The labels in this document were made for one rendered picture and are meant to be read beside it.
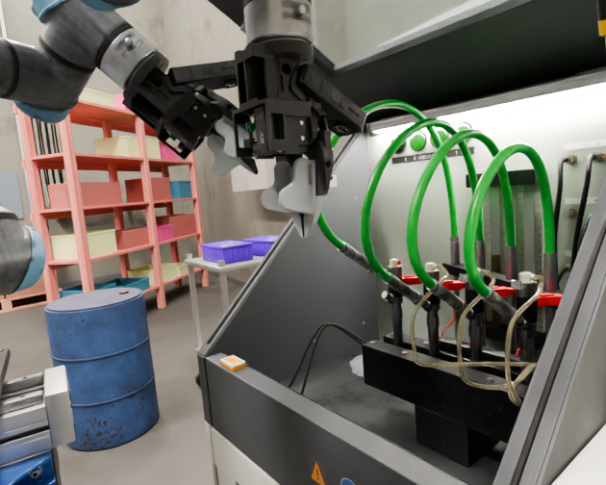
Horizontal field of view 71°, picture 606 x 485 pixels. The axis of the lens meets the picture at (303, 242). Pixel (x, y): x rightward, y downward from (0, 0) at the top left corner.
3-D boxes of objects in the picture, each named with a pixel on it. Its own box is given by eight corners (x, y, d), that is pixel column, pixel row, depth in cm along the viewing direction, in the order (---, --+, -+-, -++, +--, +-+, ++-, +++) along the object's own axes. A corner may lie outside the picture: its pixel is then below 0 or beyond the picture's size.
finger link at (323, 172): (297, 196, 51) (291, 121, 50) (309, 195, 52) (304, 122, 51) (323, 195, 47) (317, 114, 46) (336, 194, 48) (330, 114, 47)
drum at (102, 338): (159, 395, 285) (144, 281, 275) (162, 436, 236) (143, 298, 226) (72, 416, 268) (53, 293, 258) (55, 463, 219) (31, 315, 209)
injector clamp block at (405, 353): (366, 417, 85) (361, 343, 83) (398, 398, 91) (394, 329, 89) (549, 509, 58) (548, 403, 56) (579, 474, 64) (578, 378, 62)
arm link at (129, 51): (136, 49, 64) (138, 14, 57) (161, 71, 65) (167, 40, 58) (100, 81, 61) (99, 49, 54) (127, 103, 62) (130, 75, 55)
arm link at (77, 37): (52, 18, 62) (78, -35, 58) (116, 73, 64) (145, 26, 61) (13, 18, 55) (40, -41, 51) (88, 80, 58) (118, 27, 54)
